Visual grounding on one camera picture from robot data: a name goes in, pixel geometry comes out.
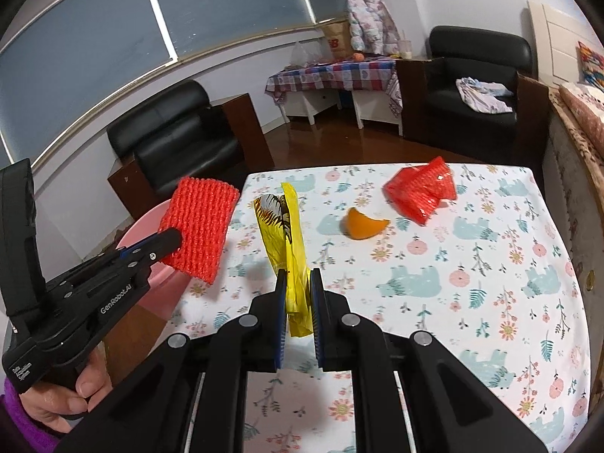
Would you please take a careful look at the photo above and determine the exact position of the colourful patterned pillow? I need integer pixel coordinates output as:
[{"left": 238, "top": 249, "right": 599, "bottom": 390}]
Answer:
[{"left": 576, "top": 40, "right": 604, "bottom": 89}]

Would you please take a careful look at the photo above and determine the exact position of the large curved window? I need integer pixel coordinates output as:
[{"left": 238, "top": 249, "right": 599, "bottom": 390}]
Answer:
[{"left": 0, "top": 0, "right": 327, "bottom": 167}]

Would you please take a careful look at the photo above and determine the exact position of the yellow wrapper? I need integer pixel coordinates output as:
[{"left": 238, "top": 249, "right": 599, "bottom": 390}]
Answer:
[{"left": 254, "top": 181, "right": 316, "bottom": 339}]

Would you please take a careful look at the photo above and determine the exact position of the orange peel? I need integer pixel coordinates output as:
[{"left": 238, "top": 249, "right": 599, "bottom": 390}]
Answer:
[{"left": 342, "top": 206, "right": 392, "bottom": 240}]

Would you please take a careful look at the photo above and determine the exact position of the floral padded jacket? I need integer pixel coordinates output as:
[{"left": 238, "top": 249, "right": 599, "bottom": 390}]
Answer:
[{"left": 346, "top": 0, "right": 403, "bottom": 55}]

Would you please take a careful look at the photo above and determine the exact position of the red mesh bag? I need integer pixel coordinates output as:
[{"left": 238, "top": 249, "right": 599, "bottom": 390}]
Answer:
[{"left": 382, "top": 156, "right": 458, "bottom": 225}]

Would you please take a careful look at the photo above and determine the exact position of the checkered tablecloth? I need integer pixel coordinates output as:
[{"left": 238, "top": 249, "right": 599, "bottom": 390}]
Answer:
[{"left": 265, "top": 55, "right": 403, "bottom": 117}]

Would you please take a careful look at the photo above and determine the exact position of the white headboard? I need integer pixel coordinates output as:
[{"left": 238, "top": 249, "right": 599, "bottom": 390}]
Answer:
[{"left": 527, "top": 0, "right": 592, "bottom": 88}]

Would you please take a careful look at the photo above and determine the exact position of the person's left hand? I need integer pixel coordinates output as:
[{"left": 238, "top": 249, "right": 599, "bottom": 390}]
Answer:
[{"left": 19, "top": 346, "right": 115, "bottom": 436}]

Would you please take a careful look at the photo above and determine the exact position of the black leather armchair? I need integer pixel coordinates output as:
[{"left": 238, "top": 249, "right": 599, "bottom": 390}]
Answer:
[
  {"left": 106, "top": 79, "right": 275, "bottom": 220},
  {"left": 395, "top": 25, "right": 551, "bottom": 154}
]

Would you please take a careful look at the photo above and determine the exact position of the pink plastic bin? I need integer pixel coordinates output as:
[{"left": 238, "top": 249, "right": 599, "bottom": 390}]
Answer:
[{"left": 115, "top": 198, "right": 190, "bottom": 290}]

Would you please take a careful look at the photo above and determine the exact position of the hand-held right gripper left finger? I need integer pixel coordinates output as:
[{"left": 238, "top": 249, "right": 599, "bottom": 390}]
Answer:
[{"left": 55, "top": 269, "right": 290, "bottom": 453}]

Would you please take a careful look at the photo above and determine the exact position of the light printed garment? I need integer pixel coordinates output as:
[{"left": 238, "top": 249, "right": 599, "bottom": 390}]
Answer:
[{"left": 455, "top": 76, "right": 515, "bottom": 114}]

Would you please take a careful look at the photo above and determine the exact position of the floral tablecloth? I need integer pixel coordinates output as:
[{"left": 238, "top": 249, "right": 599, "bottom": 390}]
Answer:
[{"left": 167, "top": 162, "right": 593, "bottom": 453}]

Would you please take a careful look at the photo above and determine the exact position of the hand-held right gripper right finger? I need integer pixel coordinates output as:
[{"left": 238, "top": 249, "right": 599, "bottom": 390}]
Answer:
[{"left": 310, "top": 268, "right": 563, "bottom": 453}]

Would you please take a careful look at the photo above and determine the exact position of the white side table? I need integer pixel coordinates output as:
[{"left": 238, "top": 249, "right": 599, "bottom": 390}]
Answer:
[{"left": 280, "top": 87, "right": 405, "bottom": 137}]

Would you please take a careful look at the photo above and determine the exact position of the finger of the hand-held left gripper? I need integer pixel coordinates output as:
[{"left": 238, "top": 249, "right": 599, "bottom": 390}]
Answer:
[{"left": 117, "top": 228, "right": 183, "bottom": 271}]

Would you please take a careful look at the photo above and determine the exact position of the small clear plastic bag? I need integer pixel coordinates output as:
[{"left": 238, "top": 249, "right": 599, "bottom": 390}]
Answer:
[{"left": 288, "top": 40, "right": 308, "bottom": 68}]

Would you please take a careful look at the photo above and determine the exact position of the brown paper bag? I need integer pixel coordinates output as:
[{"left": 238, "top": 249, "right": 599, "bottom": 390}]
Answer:
[{"left": 321, "top": 21, "right": 356, "bottom": 60}]

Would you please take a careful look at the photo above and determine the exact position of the person's left forearm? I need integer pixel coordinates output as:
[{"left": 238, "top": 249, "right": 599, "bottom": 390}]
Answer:
[{"left": 0, "top": 377, "right": 61, "bottom": 453}]

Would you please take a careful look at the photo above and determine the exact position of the pink quilt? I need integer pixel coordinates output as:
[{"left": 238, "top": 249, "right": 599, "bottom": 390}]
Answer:
[{"left": 559, "top": 82, "right": 604, "bottom": 162}]

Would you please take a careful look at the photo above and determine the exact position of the red foam fruit net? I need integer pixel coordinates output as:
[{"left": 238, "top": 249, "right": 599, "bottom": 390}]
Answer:
[{"left": 157, "top": 176, "right": 241, "bottom": 285}]

